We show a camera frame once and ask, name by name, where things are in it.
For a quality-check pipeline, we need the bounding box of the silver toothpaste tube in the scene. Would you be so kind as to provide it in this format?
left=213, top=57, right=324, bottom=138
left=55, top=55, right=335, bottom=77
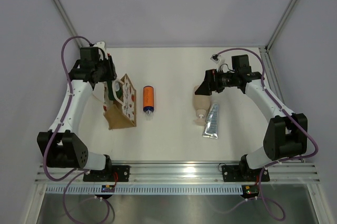
left=202, top=103, right=219, bottom=139

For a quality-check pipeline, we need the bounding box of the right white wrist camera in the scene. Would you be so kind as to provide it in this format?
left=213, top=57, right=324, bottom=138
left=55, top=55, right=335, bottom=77
left=211, top=54, right=225, bottom=71

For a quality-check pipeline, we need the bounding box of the left aluminium frame post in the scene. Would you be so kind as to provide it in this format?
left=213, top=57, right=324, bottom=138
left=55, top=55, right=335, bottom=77
left=51, top=0, right=78, bottom=36

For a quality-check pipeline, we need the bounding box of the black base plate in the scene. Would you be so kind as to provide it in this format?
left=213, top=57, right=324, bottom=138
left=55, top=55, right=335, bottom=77
left=83, top=165, right=130, bottom=182
left=220, top=164, right=270, bottom=182

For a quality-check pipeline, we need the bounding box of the aluminium frame post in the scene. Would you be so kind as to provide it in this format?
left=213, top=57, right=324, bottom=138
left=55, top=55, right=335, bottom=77
left=265, top=0, right=299, bottom=53
left=51, top=0, right=78, bottom=36

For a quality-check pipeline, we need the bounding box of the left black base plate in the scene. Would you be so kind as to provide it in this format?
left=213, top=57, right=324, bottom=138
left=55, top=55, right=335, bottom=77
left=83, top=165, right=130, bottom=182

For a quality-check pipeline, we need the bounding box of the orange blue spray bottle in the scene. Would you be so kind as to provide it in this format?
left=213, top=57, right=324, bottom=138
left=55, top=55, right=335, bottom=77
left=143, top=86, right=154, bottom=116

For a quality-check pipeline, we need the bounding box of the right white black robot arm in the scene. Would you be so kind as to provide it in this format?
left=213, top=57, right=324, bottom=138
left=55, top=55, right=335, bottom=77
left=195, top=55, right=308, bottom=181

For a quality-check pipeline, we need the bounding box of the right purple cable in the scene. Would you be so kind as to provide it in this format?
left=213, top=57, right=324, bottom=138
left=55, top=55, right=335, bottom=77
left=210, top=47, right=318, bottom=221

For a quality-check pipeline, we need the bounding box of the right side aluminium rail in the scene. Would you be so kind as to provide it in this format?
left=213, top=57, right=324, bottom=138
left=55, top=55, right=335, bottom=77
left=259, top=47, right=305, bottom=161

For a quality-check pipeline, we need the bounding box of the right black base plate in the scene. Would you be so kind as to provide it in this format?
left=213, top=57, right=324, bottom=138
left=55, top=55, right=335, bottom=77
left=220, top=164, right=270, bottom=182

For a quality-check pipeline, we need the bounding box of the aluminium mounting rail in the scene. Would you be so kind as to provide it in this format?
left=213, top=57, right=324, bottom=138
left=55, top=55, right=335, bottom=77
left=34, top=162, right=321, bottom=184

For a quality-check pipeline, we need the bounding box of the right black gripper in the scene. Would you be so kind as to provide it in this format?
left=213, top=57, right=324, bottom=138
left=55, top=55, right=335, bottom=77
left=195, top=68, right=238, bottom=96

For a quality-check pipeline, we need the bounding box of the right aluminium frame post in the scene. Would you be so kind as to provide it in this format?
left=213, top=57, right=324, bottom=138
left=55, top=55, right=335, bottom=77
left=265, top=0, right=299, bottom=53

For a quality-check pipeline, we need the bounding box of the green dish soap bottle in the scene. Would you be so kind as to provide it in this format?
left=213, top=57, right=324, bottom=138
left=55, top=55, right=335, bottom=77
left=113, top=80, right=122, bottom=100

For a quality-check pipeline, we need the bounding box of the white slotted cable duct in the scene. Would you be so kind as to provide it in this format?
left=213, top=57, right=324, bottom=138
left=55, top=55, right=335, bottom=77
left=46, top=184, right=243, bottom=195

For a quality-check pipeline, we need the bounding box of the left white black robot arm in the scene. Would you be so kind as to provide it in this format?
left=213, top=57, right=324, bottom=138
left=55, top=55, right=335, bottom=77
left=37, top=45, right=116, bottom=181

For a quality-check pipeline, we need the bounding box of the beige pump lotion bottle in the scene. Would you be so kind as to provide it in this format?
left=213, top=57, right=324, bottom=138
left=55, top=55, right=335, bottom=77
left=193, top=94, right=211, bottom=126

